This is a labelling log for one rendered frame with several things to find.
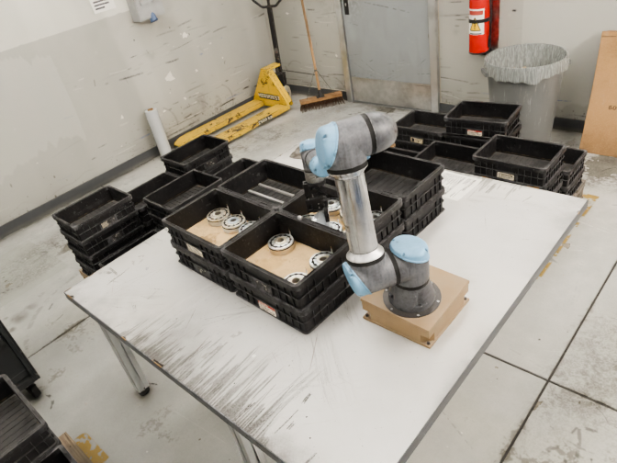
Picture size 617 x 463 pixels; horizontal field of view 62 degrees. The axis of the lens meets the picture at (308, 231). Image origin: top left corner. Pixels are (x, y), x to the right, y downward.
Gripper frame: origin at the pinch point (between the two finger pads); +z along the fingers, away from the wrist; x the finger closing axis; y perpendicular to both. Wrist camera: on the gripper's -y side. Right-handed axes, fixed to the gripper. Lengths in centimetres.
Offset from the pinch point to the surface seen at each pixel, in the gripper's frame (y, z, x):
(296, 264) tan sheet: 14.1, 4.3, 17.7
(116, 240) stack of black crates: 133, 36, -99
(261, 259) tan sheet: 27.5, 3.6, 11.4
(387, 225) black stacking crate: -21.4, -0.7, 8.9
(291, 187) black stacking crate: 15.3, -2.3, -40.3
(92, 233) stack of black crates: 141, 25, -90
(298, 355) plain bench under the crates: 16, 21, 48
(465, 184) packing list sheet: -64, 11, -41
